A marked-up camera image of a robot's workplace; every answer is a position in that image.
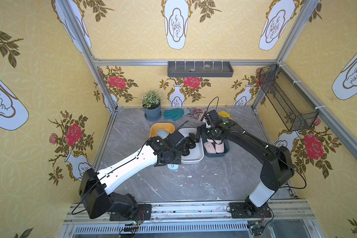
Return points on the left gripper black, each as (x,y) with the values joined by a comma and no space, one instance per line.
(189,141)

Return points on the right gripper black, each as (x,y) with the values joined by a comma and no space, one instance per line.
(215,136)

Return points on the light blue mouse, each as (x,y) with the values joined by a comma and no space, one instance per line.
(162,133)
(173,166)

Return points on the pink mouse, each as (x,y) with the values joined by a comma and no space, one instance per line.
(209,148)
(219,146)

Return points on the black mouse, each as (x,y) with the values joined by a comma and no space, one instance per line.
(194,137)
(185,151)
(190,143)

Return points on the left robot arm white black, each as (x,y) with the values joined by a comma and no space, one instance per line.
(97,188)

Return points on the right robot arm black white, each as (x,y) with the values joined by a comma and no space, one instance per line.
(276,167)

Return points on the dark teal storage box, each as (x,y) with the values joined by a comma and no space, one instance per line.
(226,144)

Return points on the white storage box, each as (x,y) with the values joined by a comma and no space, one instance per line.
(196,154)

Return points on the yellow storage box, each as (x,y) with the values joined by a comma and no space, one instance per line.
(168,127)

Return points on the yellow toy shovel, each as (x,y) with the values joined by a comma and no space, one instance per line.
(225,115)

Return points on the flower seed packet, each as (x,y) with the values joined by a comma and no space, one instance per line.
(196,114)

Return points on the teal garden glove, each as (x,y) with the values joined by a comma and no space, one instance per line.
(173,114)

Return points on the potted green plant grey pot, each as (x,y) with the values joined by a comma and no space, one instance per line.
(151,102)

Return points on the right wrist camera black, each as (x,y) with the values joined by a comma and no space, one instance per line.
(212,119)

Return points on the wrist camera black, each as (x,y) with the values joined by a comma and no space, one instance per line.
(212,119)
(175,140)

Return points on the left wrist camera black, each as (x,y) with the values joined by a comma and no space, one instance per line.
(175,140)

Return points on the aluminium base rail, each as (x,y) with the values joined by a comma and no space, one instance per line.
(283,218)

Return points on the grey wall shelf tray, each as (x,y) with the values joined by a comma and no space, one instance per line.
(199,68)

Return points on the black wire mesh basket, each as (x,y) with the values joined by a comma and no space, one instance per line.
(294,108)

